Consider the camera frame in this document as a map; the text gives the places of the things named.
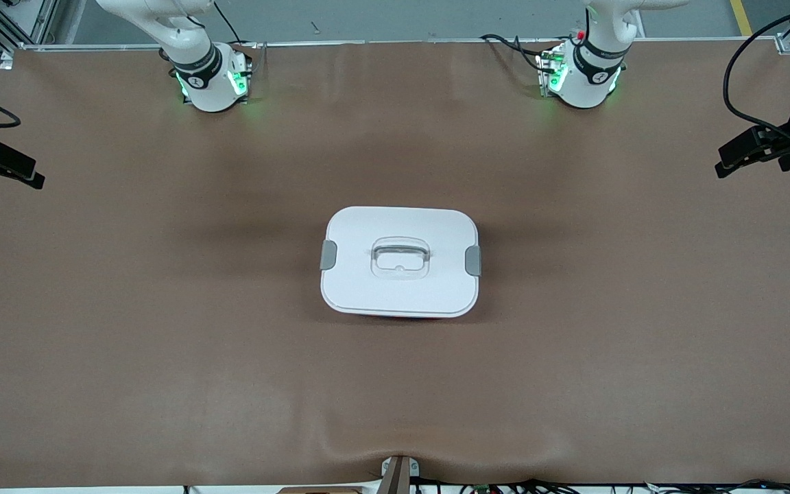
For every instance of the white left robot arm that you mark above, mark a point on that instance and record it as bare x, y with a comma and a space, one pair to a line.
590, 75

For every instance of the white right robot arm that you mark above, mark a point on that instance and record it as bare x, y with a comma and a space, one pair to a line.
196, 68

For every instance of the brown table mat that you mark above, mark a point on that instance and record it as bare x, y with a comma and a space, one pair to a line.
573, 377

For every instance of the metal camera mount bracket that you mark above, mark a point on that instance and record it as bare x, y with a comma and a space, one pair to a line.
398, 477

